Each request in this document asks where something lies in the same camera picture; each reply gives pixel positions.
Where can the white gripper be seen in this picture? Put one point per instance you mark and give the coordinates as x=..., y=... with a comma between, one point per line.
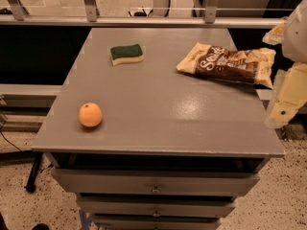
x=296, y=37

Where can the orange fruit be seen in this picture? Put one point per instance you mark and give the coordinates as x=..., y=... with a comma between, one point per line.
x=90, y=115

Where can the green and yellow sponge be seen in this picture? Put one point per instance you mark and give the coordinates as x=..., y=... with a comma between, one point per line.
x=126, y=54

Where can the brown snack chip bag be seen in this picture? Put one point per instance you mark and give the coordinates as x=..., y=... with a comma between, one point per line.
x=217, y=63

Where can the grey drawer cabinet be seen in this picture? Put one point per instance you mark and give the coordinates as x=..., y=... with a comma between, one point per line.
x=202, y=142

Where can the top drawer metal knob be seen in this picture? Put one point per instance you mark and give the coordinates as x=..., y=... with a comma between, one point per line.
x=156, y=189

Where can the drawer metal knob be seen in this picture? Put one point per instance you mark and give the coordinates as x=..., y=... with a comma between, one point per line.
x=156, y=189
x=155, y=214

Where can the black stand leg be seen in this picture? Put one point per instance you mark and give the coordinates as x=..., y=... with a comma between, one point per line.
x=30, y=186

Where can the metal railing frame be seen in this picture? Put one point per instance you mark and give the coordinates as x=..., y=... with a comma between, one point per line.
x=148, y=13

